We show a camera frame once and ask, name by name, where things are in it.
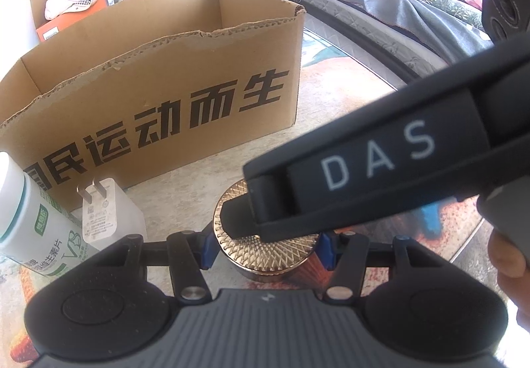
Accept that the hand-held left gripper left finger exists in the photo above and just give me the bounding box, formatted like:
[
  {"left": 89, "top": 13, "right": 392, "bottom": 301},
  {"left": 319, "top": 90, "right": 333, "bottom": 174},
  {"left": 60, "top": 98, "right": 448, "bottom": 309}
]
[{"left": 111, "top": 231, "right": 215, "bottom": 307}]

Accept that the white plug charger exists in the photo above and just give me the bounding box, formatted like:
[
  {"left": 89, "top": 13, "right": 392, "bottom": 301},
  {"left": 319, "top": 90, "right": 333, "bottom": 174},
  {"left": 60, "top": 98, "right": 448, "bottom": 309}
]
[{"left": 76, "top": 178, "right": 148, "bottom": 253}]

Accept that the white bottle with green label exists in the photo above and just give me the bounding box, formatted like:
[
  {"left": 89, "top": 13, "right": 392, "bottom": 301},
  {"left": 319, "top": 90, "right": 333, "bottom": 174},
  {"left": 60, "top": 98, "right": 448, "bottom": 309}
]
[{"left": 0, "top": 152, "right": 102, "bottom": 278}]

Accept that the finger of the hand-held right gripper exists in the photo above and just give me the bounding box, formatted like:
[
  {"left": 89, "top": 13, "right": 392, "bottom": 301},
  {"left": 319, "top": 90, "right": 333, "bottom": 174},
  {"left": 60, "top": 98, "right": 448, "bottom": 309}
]
[{"left": 219, "top": 191, "right": 269, "bottom": 240}]

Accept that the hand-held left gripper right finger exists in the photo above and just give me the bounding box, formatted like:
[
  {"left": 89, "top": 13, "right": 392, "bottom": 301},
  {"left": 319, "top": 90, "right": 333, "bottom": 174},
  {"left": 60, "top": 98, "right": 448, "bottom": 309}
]
[{"left": 320, "top": 231, "right": 415, "bottom": 306}]

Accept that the black bed frame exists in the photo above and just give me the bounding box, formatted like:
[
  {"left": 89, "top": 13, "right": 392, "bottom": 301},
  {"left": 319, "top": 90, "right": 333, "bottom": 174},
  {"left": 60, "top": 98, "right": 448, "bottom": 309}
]
[{"left": 301, "top": 0, "right": 420, "bottom": 92}]

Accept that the brown cardboard box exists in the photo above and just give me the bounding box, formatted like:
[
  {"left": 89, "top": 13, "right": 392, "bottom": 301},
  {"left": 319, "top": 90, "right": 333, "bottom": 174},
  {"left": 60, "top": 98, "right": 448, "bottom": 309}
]
[{"left": 0, "top": 0, "right": 306, "bottom": 191}]

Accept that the dark jar with golden lid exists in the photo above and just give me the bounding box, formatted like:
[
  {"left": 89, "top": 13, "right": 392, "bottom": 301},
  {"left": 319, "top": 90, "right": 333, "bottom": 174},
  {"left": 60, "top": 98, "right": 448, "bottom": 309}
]
[{"left": 211, "top": 180, "right": 329, "bottom": 283}]

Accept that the beach print table mat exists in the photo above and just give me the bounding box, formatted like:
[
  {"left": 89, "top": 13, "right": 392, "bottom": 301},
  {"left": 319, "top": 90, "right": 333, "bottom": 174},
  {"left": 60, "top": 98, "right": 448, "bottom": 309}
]
[{"left": 0, "top": 26, "right": 523, "bottom": 368}]

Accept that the person's right hand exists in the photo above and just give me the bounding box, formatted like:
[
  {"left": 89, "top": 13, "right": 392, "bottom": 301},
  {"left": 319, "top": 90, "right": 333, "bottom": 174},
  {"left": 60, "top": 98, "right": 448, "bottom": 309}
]
[{"left": 489, "top": 231, "right": 530, "bottom": 338}]

